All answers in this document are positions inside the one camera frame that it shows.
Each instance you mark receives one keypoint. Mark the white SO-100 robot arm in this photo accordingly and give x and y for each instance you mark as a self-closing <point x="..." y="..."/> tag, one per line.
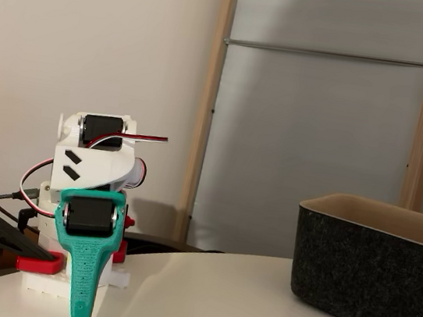
<point x="96" y="168"/>

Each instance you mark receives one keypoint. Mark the teal gripper with servo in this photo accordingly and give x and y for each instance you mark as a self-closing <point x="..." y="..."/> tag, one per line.
<point x="90" y="217"/>

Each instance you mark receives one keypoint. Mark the wooden framed frosted panel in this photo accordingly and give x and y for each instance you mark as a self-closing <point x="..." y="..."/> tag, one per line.
<point x="210" y="87"/>

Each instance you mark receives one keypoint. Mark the dark grey felt basket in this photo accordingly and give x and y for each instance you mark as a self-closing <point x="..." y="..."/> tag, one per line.
<point x="357" y="273"/>

